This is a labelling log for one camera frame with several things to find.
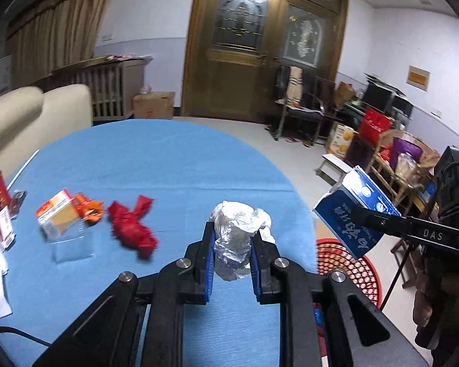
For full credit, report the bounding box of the white plastic bag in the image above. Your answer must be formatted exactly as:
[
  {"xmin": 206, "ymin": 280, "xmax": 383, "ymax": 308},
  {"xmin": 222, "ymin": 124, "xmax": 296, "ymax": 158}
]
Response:
[{"xmin": 208, "ymin": 201, "xmax": 276, "ymax": 281}]

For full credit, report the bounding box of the white purple flat box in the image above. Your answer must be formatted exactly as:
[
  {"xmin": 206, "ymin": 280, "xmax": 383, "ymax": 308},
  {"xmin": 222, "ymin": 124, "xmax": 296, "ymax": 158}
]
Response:
[{"xmin": 0, "ymin": 208, "xmax": 17, "ymax": 251}]

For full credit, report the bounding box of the wooden glass door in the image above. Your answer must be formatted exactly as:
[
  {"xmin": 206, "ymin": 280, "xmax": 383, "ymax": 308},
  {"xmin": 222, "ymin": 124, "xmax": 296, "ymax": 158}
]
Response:
[{"xmin": 181, "ymin": 0, "xmax": 349, "ymax": 125}]

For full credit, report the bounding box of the red plastic bag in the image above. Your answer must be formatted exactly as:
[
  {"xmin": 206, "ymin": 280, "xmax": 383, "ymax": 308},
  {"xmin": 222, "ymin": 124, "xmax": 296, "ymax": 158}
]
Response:
[{"xmin": 72, "ymin": 193, "xmax": 105, "ymax": 225}]

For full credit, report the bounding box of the yellow wall sign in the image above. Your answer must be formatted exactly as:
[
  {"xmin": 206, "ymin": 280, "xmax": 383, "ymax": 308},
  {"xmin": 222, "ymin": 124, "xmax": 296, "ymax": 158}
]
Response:
[{"xmin": 407, "ymin": 65, "xmax": 431, "ymax": 91}]

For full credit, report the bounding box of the red cloth bundle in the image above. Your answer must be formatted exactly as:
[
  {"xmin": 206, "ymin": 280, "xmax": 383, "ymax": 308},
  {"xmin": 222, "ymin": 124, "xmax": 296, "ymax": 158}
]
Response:
[{"xmin": 106, "ymin": 195, "xmax": 159, "ymax": 262}]

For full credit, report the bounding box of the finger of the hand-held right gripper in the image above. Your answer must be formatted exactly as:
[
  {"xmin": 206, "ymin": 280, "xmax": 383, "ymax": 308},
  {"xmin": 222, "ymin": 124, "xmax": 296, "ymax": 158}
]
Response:
[{"xmin": 352, "ymin": 206, "xmax": 459, "ymax": 257}]

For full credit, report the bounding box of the white orange medicine box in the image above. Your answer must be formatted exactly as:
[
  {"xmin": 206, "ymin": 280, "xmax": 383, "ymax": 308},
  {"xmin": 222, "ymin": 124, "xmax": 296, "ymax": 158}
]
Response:
[{"xmin": 35, "ymin": 188, "xmax": 85, "ymax": 241}]

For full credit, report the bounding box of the clear plastic container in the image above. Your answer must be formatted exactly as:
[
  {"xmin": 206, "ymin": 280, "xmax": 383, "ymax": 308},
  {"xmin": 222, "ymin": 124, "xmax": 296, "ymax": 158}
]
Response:
[{"xmin": 48, "ymin": 224, "xmax": 98, "ymax": 264}]

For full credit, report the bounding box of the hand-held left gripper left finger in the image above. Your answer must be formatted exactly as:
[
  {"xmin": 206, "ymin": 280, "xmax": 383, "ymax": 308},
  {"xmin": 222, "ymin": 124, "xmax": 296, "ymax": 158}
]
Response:
[{"xmin": 32, "ymin": 222, "xmax": 216, "ymax": 367}]

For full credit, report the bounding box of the black cable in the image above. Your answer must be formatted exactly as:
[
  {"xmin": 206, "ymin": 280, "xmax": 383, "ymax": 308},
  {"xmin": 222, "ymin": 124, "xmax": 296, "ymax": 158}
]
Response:
[{"xmin": 0, "ymin": 325, "xmax": 52, "ymax": 347}]

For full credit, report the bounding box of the plaid garment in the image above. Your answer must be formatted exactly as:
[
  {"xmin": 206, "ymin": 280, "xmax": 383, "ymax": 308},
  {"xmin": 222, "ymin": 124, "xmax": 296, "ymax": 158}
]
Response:
[{"xmin": 285, "ymin": 67, "xmax": 304, "ymax": 106}]

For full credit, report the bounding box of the person's right hand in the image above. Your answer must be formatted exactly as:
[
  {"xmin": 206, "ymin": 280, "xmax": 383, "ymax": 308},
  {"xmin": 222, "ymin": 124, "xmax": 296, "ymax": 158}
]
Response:
[{"xmin": 413, "ymin": 265, "xmax": 459, "ymax": 352}]

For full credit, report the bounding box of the dark snack wrapper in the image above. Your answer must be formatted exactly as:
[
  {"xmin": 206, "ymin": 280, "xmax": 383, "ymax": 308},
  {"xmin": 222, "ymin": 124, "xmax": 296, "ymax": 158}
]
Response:
[{"xmin": 8, "ymin": 190, "xmax": 27, "ymax": 220}]

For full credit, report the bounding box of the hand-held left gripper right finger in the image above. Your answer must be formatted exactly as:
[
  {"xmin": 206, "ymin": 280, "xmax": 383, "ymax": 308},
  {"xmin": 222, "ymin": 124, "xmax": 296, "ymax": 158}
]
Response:
[{"xmin": 250, "ymin": 237, "xmax": 431, "ymax": 367}]

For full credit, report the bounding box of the beige leather sofa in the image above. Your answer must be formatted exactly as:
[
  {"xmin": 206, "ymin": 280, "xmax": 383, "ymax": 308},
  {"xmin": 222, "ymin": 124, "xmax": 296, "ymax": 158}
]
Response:
[{"xmin": 0, "ymin": 84, "xmax": 93, "ymax": 184}]

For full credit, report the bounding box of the purple bag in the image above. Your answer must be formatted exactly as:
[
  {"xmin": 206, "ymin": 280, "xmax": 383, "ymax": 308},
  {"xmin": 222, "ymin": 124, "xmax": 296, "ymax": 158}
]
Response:
[{"xmin": 390, "ymin": 138, "xmax": 423, "ymax": 169}]

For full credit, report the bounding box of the white straw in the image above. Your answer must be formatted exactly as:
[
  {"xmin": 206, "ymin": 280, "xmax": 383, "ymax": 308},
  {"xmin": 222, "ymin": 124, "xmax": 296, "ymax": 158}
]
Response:
[{"xmin": 6, "ymin": 150, "xmax": 41, "ymax": 192}]

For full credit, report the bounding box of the white step stool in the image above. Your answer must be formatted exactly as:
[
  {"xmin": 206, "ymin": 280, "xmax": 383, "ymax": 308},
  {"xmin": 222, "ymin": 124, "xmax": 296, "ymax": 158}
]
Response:
[{"xmin": 315, "ymin": 154, "xmax": 354, "ymax": 184}]

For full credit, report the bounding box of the beige radiator cover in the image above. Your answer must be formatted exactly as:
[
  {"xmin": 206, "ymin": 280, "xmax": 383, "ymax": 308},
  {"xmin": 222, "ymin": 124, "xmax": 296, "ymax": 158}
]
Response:
[{"xmin": 34, "ymin": 55, "xmax": 154, "ymax": 121}]

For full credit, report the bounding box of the dark metal chair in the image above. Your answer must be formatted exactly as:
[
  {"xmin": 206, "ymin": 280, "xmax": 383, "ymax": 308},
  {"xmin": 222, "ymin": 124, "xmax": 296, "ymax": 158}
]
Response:
[{"xmin": 266, "ymin": 65, "xmax": 337, "ymax": 148}]

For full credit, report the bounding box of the orange print cardboard box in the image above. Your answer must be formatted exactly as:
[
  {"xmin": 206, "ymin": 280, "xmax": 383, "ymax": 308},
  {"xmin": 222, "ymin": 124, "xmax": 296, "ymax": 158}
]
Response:
[{"xmin": 325, "ymin": 122, "xmax": 356, "ymax": 159}]

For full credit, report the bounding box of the blue toothpaste box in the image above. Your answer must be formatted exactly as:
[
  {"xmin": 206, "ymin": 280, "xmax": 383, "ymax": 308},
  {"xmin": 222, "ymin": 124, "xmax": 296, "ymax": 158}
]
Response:
[{"xmin": 314, "ymin": 165, "xmax": 402, "ymax": 262}]

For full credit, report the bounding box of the black monitor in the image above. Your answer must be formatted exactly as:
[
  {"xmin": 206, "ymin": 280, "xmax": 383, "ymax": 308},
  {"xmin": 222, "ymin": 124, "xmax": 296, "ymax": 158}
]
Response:
[
  {"xmin": 361, "ymin": 82, "xmax": 394, "ymax": 111},
  {"xmin": 390, "ymin": 94, "xmax": 414, "ymax": 121}
]

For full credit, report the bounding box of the beige curtain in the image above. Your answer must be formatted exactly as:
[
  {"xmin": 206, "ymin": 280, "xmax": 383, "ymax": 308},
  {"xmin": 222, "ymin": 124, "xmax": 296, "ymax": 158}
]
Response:
[{"xmin": 6, "ymin": 0, "xmax": 121, "ymax": 85}]

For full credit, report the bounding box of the brown cardboard box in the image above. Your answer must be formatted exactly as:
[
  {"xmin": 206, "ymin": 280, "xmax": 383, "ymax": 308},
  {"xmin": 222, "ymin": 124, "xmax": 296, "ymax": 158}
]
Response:
[{"xmin": 132, "ymin": 91, "xmax": 176, "ymax": 120}]

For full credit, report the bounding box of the red gift bag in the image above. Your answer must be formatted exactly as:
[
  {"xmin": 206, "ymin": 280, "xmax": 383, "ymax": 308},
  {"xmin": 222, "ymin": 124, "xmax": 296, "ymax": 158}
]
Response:
[{"xmin": 357, "ymin": 108, "xmax": 394, "ymax": 146}]

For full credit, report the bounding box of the red plastic basket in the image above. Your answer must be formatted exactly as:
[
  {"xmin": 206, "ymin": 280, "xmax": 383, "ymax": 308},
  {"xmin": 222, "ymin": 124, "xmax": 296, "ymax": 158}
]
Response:
[{"xmin": 313, "ymin": 238, "xmax": 385, "ymax": 356}]

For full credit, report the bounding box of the wooden chair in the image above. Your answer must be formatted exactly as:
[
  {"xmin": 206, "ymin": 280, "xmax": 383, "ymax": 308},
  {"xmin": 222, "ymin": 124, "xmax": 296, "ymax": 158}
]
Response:
[{"xmin": 367, "ymin": 130, "xmax": 425, "ymax": 207}]

